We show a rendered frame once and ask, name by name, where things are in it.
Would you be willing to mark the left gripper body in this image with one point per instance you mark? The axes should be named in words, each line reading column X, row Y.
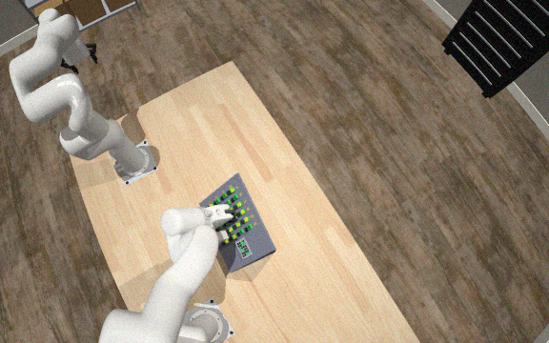
column 77, row 52

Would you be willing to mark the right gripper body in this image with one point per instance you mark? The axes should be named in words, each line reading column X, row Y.
column 219, row 217

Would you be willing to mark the grey switch panel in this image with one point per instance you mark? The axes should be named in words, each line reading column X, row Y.
column 254, row 243

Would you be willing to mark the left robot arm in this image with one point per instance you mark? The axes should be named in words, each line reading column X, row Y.
column 85, row 127

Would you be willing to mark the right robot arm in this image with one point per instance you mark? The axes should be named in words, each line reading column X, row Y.
column 162, row 316

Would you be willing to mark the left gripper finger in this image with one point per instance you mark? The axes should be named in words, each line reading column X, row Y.
column 93, row 46
column 73, row 68

